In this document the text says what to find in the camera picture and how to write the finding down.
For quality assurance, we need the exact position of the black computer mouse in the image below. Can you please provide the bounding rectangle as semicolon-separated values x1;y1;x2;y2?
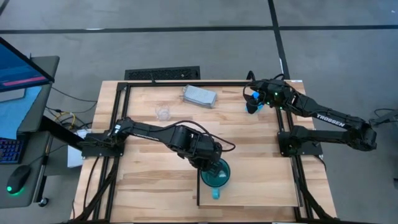
6;164;32;195

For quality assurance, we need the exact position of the large teal enamel mug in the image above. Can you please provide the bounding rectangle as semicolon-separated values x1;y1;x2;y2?
200;157;231;200

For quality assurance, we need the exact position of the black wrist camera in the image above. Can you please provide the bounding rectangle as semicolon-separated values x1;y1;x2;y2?
264;80;285;94
198;141;218;156

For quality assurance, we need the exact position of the small blue mug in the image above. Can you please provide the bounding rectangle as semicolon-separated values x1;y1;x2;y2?
245;91;265;114

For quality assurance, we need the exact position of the grey folded cloth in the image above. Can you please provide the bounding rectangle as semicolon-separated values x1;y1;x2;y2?
181;84;218;109

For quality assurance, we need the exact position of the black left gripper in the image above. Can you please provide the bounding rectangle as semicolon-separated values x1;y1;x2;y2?
186;136;228;179

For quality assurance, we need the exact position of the yellow cable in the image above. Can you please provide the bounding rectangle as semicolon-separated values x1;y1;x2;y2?
53;111;77;130

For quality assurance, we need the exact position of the black floor vent grille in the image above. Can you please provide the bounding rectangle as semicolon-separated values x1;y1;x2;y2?
124;65;201;81

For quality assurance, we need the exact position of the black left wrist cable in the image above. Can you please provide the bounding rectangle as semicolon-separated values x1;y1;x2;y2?
155;119;236;154

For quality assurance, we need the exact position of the computer monitor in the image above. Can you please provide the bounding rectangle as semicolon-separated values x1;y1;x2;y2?
0;37;55;93

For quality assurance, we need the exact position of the black aluminium table frame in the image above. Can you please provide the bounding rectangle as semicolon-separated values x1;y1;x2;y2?
71;80;338;224

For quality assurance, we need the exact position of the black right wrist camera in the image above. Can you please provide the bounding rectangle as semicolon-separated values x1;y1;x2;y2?
264;80;285;94

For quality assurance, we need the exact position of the grey stand foot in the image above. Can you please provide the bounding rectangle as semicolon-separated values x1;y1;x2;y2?
369;108;398;128

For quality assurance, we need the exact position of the grey side desk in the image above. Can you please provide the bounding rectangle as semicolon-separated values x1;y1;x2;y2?
0;55;60;209

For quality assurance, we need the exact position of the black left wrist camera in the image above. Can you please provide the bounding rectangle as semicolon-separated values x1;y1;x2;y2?
198;141;218;156

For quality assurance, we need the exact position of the white paper sheet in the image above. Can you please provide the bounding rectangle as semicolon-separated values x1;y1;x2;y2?
67;128;91;169

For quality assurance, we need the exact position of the backlit black keyboard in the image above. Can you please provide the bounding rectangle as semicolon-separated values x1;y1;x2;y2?
0;138;26;165

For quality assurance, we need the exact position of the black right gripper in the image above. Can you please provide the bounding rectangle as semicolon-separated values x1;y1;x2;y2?
247;79;295;113

